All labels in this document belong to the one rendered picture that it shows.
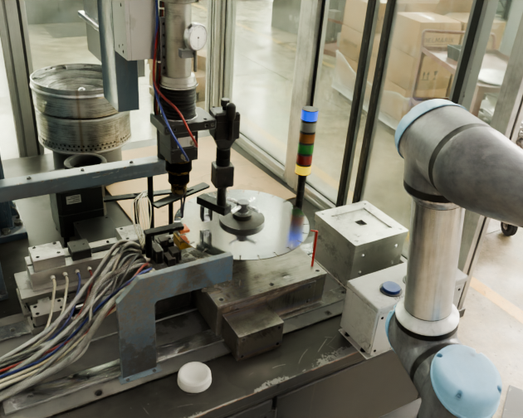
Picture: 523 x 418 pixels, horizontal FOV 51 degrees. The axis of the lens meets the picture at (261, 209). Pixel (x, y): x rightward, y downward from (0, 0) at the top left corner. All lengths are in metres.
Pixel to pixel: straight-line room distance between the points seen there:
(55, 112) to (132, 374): 0.89
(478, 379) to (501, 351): 1.67
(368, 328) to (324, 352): 0.12
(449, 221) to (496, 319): 1.95
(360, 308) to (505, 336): 1.57
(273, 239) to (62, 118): 0.82
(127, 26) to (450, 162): 0.64
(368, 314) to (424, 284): 0.28
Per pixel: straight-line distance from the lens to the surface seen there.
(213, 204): 1.26
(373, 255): 1.47
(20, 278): 1.45
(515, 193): 0.79
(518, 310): 2.97
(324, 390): 1.38
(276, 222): 1.35
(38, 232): 1.73
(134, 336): 1.16
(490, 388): 1.02
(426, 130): 0.85
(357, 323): 1.30
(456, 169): 0.79
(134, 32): 1.12
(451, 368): 1.02
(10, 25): 2.11
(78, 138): 1.81
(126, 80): 1.22
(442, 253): 0.96
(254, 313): 1.27
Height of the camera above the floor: 1.64
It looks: 29 degrees down
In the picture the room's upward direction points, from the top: 5 degrees clockwise
